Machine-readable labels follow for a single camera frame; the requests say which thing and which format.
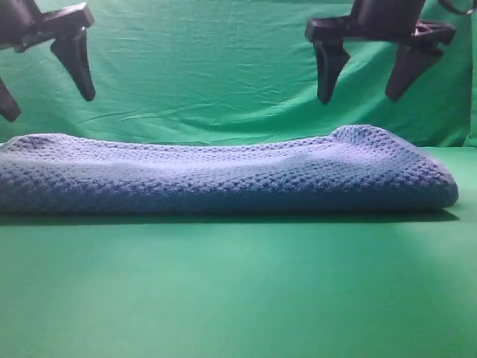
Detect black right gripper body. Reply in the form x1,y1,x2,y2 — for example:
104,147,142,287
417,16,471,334
305,0,456,45

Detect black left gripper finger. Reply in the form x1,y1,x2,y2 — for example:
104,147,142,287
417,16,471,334
0,79,21,122
50,27,95,101

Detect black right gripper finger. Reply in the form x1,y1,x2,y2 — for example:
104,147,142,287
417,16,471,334
313,40,350,104
385,45,443,101

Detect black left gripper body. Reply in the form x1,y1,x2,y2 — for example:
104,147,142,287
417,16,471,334
1,1,93,52

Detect blue waffle-weave towel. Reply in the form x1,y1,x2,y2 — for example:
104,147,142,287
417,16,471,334
1,125,459,215

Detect green backdrop cloth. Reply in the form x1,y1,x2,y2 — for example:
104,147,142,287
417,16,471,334
1,1,476,146

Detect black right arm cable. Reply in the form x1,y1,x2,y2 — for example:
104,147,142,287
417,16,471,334
437,0,477,16

